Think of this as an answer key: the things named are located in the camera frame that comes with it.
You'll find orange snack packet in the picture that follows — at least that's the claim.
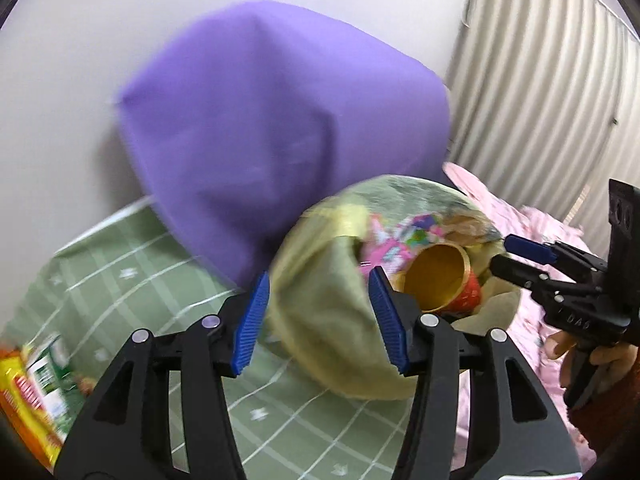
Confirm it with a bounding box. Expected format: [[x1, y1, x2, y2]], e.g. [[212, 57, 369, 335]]
[[0, 347, 66, 471]]

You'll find green tall snack packet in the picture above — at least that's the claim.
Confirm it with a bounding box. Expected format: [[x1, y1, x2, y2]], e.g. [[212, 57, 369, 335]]
[[22, 332, 76, 433]]

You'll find green checked tablecloth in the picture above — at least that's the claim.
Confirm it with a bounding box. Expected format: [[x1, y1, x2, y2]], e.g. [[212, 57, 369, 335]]
[[0, 195, 426, 480]]

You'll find person's right forearm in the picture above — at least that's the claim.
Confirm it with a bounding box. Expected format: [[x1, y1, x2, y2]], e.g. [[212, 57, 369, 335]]
[[570, 390, 640, 466]]

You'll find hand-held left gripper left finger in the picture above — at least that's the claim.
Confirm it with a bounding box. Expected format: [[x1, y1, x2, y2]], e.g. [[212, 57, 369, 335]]
[[52, 271, 271, 480]]

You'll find striped curtain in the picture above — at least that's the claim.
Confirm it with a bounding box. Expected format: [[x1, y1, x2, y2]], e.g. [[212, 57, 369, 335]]
[[445, 0, 640, 241]]

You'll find person's right hand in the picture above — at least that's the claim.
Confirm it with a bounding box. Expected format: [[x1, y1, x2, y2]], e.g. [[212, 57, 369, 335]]
[[544, 332, 640, 408]]

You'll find pink floral blanket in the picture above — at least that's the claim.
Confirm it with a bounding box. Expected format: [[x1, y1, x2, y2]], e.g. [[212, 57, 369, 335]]
[[442, 162, 640, 480]]

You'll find red paper cup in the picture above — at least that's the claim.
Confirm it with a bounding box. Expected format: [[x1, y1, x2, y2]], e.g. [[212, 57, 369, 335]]
[[402, 241, 483, 315]]

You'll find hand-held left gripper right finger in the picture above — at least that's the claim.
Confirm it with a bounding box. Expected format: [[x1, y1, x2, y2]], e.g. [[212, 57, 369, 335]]
[[367, 266, 583, 480]]

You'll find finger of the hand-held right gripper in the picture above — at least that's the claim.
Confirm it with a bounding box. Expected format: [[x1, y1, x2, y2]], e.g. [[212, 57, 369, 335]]
[[502, 234, 608, 277], [489, 254, 554, 304]]

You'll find pink purple cartoon wrapper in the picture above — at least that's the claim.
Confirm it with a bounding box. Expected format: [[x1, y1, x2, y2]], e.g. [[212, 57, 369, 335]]
[[360, 212, 446, 281]]

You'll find yellow bag lined bin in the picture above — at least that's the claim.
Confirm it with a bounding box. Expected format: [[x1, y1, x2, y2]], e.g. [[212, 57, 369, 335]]
[[265, 174, 523, 401]]

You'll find brown paper piece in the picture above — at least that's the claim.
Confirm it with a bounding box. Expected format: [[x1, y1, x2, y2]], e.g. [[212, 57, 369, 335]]
[[440, 212, 501, 246]]

